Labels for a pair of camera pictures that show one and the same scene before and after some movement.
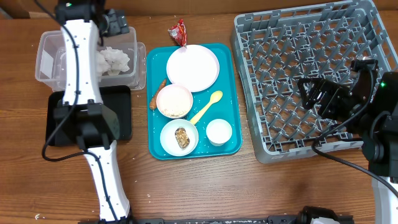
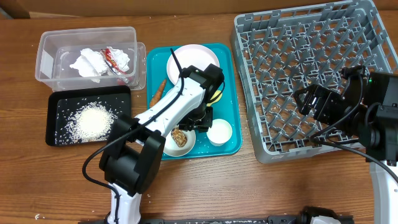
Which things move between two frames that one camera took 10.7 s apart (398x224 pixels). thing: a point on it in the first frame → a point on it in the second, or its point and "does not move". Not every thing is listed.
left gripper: [119, 25] → [203, 126]
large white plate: [194, 66] does not move
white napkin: [112, 61] does not move
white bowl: [168, 140] does not move
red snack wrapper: [179, 32] → [123, 78]
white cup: [218, 131] does not move
